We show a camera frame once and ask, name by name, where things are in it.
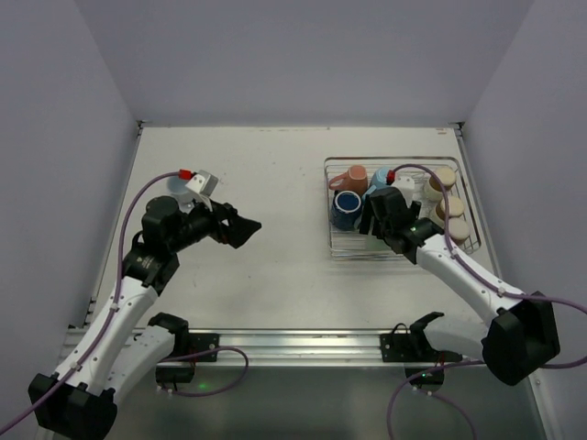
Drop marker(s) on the cream cup far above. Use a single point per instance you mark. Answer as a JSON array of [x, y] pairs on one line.
[[440, 181]]

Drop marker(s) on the metal wire dish rack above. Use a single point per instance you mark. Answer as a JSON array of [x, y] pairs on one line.
[[352, 245]]

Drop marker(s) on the light blue mug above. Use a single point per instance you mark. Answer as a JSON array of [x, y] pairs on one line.
[[380, 179]]

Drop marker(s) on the cream cup middle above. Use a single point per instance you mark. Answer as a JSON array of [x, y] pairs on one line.
[[453, 207]]

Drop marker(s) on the aluminium front rail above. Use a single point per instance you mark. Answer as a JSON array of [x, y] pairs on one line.
[[325, 348]]

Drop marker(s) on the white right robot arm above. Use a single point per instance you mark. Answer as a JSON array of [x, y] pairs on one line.
[[517, 334]]

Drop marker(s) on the pale blue footed cup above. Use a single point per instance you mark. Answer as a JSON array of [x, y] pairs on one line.
[[176, 188]]

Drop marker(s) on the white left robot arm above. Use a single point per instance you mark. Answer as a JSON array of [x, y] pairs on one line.
[[80, 399]]

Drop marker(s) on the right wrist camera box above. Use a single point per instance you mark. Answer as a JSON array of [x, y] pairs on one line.
[[406, 186]]

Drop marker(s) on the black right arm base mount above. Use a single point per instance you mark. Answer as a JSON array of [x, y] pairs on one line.
[[408, 344]]

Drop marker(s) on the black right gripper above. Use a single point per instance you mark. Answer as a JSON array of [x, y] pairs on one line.
[[382, 220]]

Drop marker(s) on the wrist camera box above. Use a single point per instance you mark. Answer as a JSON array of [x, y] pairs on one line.
[[406, 186], [202, 183]]

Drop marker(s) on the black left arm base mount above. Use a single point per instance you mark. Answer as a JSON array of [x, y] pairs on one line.
[[185, 343]]

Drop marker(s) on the dark blue mug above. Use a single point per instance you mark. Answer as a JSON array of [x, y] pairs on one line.
[[345, 211]]

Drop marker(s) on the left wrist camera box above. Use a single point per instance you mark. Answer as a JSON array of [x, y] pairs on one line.
[[202, 183]]

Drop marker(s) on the cream cup near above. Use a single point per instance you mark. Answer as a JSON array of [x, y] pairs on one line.
[[459, 230]]

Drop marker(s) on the cream cup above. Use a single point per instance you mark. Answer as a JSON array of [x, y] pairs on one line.
[[459, 230], [440, 181], [453, 207]]

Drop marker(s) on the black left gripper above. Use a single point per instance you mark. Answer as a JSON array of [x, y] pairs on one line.
[[225, 225]]

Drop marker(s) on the pink mug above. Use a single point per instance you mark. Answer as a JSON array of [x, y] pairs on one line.
[[354, 179]]

